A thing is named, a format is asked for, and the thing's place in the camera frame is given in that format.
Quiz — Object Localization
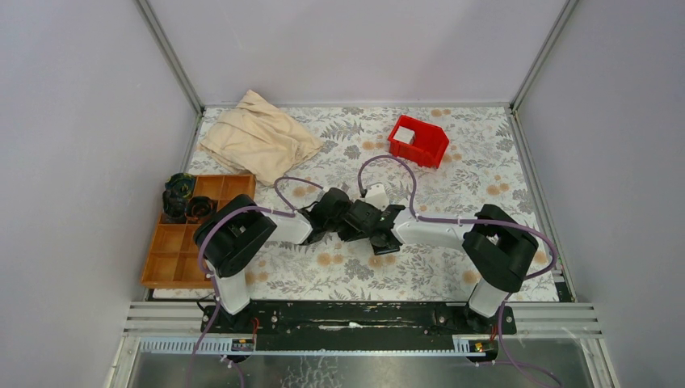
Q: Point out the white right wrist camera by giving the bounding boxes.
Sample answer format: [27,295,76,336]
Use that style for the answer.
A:
[361,183,390,210]

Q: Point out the dark green rolled cloth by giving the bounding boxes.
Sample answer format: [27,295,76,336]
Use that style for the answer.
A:
[164,173,196,199]

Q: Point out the dark floral rolled cloth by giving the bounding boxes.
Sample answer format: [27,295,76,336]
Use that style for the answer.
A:
[162,191,187,224]

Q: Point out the wooden compartment tray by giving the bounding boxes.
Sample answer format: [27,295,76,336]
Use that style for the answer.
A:
[141,175,256,289]

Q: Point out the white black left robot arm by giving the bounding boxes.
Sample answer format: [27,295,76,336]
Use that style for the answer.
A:
[193,188,352,332]

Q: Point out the stack of credit cards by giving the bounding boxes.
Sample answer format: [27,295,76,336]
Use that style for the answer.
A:
[393,126,415,145]

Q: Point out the black leather card holder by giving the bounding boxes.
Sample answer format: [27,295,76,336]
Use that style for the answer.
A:
[369,231,402,255]

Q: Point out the red plastic bin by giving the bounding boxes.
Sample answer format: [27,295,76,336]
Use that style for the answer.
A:
[388,115,449,169]

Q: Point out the beige folded cloth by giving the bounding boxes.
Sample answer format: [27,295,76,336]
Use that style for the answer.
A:
[200,90,323,186]

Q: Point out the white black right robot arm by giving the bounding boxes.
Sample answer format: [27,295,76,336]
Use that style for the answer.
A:
[335,200,541,333]

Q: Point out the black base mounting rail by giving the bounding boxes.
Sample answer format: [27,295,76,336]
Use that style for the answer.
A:
[200,300,517,352]

